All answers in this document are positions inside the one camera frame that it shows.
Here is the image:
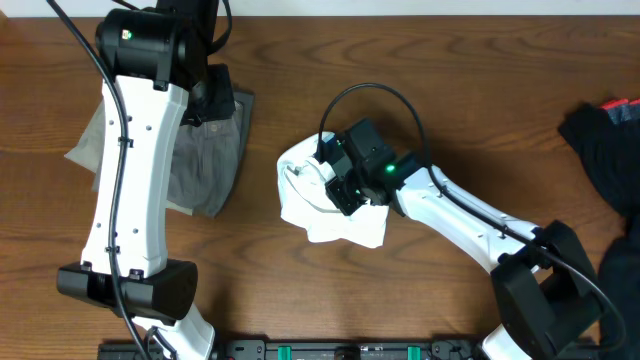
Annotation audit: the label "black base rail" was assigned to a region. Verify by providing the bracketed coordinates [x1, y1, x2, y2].
[97, 337, 501, 360]

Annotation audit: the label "grey folded shorts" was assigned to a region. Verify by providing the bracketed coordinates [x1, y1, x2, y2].
[167, 91, 255, 217]

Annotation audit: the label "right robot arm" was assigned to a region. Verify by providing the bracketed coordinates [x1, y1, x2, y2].
[316, 119, 605, 359]

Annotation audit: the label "beige folded garment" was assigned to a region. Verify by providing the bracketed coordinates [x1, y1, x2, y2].
[65, 101, 194, 216]

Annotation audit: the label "white t-shirt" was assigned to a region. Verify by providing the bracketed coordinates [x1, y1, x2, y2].
[277, 135, 389, 249]

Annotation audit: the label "black garment with red trim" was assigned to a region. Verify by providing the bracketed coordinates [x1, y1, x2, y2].
[558, 99, 639, 359]

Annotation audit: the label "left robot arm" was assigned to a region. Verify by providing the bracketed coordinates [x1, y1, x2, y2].
[57, 0, 235, 359]

